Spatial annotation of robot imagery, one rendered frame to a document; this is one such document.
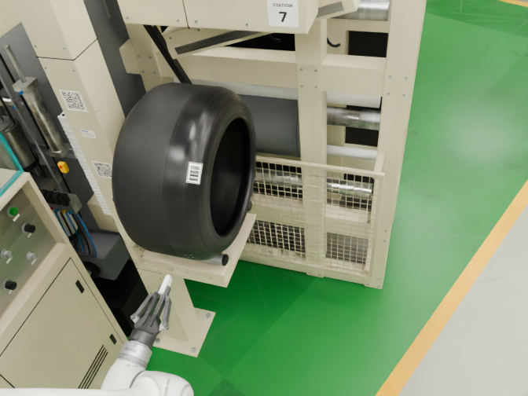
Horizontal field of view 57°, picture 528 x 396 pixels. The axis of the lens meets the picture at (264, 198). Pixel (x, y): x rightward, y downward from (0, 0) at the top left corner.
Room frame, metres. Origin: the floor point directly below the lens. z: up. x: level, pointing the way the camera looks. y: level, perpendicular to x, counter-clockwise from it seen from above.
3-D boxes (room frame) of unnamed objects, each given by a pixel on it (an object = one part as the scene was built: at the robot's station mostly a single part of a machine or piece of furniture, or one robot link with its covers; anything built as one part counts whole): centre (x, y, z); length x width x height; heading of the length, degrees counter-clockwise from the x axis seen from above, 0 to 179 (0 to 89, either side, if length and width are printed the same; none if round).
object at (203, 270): (1.18, 0.33, 0.83); 0.36 x 0.09 x 0.06; 67
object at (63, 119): (1.39, 0.61, 1.19); 0.05 x 0.04 x 0.48; 157
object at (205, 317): (1.38, 0.52, 0.01); 0.27 x 0.27 x 0.02; 67
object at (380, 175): (1.52, -0.06, 0.65); 0.90 x 0.02 x 0.70; 67
